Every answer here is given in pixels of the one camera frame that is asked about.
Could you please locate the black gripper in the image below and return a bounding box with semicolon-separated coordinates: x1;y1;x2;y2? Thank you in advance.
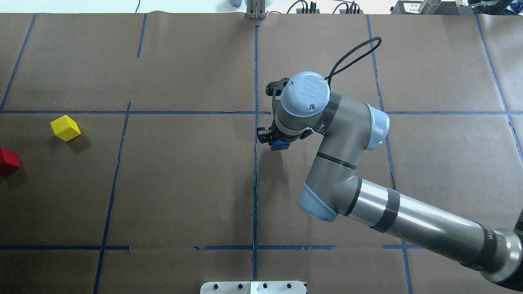
257;78;313;146

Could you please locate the blue cube block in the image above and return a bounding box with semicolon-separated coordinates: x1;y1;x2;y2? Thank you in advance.
269;141;290;151

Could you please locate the yellow cube block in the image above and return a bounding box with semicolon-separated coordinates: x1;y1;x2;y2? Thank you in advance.
50;115;81;142

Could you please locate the red cube block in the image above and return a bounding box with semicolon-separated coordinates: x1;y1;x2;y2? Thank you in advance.
0;148;20;175

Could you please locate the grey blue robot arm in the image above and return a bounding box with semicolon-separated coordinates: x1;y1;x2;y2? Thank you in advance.
257;114;522;294

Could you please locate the metal cup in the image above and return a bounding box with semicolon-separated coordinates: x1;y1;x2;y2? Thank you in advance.
417;0;442;15

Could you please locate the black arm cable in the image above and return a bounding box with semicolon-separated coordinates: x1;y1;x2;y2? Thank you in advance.
325;36;382;82

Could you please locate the aluminium frame profile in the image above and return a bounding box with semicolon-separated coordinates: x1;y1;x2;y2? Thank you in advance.
245;0;267;19

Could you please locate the white mounting post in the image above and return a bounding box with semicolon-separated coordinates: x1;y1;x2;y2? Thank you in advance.
200;281;308;294

